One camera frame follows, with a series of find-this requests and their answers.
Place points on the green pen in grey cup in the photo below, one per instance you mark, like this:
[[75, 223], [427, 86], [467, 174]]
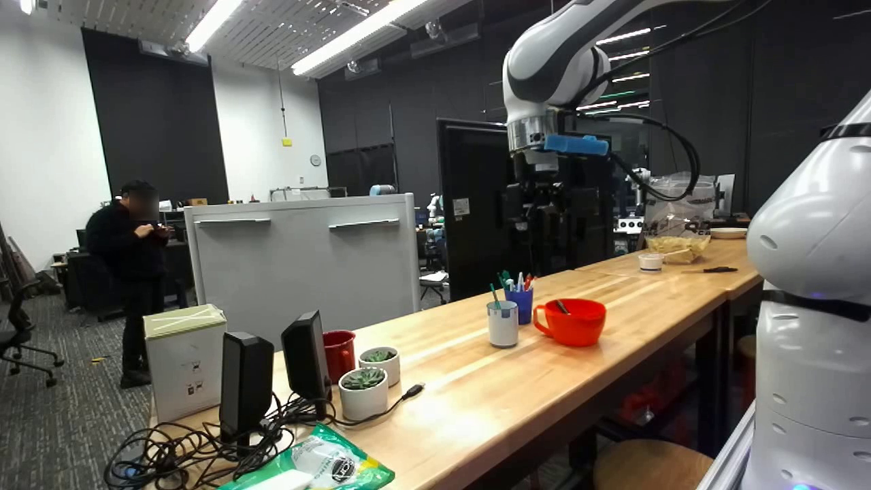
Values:
[[495, 296]]

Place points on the white cardboard box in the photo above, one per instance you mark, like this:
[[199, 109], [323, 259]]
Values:
[[185, 362]]

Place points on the person in black clothes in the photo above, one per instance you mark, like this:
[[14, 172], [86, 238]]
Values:
[[127, 247]]

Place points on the round wooden stool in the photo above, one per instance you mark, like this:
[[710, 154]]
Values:
[[648, 466]]

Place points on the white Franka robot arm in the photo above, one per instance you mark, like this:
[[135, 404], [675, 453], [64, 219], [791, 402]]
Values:
[[818, 226]]

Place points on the black marker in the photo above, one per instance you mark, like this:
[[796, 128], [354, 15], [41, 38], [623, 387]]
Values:
[[719, 270]]

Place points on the white plant pot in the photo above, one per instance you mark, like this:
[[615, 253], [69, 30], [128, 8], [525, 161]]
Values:
[[381, 361], [362, 399]]

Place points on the green wipes packet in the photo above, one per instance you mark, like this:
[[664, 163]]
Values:
[[313, 463]]

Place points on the white partition counter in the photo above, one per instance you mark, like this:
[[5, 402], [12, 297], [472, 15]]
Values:
[[299, 272]]

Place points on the small white cup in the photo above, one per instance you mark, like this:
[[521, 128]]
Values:
[[652, 261]]

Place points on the black cabinet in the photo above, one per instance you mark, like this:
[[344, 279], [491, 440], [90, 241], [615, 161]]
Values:
[[476, 208]]

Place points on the red marker in blue cup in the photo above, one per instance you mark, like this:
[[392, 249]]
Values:
[[525, 282]]

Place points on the red cup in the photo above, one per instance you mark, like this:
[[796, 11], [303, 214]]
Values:
[[338, 355]]

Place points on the blue pen cup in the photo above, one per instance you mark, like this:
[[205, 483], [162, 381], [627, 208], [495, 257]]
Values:
[[524, 306]]

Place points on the green marker in blue cup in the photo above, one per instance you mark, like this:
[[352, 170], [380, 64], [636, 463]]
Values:
[[505, 279]]

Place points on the black office chair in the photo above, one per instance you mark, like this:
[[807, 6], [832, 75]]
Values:
[[18, 342]]

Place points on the clear glass bowl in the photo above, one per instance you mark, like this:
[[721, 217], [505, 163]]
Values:
[[679, 238]]

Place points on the grey cup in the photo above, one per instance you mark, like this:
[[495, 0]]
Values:
[[501, 328]]

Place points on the white plate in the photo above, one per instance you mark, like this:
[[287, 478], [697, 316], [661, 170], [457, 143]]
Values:
[[728, 232]]

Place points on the red plastic bowl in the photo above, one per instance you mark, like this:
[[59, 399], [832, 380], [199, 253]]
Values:
[[573, 325]]

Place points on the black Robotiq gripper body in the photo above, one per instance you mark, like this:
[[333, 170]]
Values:
[[542, 185]]

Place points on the black speaker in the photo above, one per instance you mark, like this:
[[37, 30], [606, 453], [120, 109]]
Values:
[[303, 355], [245, 385]]

